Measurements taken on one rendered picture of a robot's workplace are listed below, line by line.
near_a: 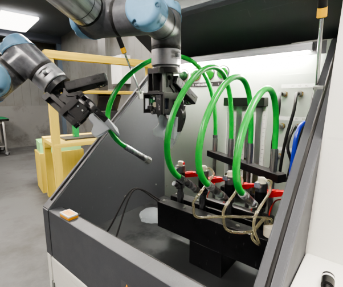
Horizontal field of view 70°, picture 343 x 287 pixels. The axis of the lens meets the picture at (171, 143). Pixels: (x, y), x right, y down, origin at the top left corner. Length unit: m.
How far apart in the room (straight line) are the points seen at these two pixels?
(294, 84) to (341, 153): 0.34
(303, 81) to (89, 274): 0.81
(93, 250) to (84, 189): 0.28
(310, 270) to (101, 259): 0.44
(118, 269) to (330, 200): 0.47
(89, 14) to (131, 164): 0.62
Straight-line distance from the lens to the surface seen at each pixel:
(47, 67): 0.73
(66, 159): 3.84
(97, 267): 0.70
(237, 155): 0.47
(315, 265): 0.58
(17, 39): 0.77
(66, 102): 0.72
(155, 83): 0.63
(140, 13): 0.54
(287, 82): 0.87
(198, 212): 0.70
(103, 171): 0.93
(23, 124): 7.78
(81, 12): 0.56
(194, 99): 0.71
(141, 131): 1.02
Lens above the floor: 1.28
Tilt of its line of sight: 10 degrees down
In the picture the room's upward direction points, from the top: straight up
